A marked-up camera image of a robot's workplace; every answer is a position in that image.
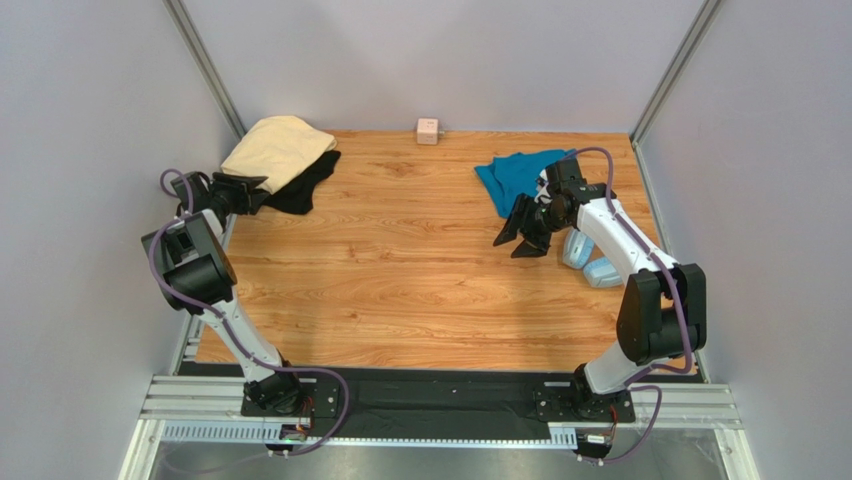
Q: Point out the right aluminium corner post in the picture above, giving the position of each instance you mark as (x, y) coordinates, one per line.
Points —
(695, 33)

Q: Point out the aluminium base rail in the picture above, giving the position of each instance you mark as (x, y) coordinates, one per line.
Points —
(686, 429)

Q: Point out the left aluminium corner post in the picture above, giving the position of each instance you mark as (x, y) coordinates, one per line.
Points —
(192, 38)

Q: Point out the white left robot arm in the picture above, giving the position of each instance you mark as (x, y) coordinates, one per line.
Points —
(188, 261)

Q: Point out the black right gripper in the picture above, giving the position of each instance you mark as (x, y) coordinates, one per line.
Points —
(535, 218)

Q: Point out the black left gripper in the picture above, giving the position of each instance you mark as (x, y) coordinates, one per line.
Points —
(238, 185)

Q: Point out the aluminium corner post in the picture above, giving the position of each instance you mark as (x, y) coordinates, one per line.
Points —
(695, 33)
(192, 38)

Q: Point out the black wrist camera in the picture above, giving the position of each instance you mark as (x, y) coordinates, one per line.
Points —
(193, 192)
(563, 174)

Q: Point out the black base mat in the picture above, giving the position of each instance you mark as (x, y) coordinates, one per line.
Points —
(437, 405)

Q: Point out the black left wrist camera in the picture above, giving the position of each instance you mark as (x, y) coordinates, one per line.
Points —
(193, 192)

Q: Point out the blue t shirt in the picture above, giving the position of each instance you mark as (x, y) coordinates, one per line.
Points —
(504, 178)

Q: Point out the black t shirt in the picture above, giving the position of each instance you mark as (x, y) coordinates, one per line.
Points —
(296, 197)

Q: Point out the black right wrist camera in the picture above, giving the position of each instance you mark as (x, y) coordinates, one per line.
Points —
(563, 174)

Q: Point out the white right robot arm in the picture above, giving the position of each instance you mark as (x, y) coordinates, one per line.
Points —
(661, 322)

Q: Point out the beige t shirt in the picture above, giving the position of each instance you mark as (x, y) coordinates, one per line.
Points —
(279, 148)

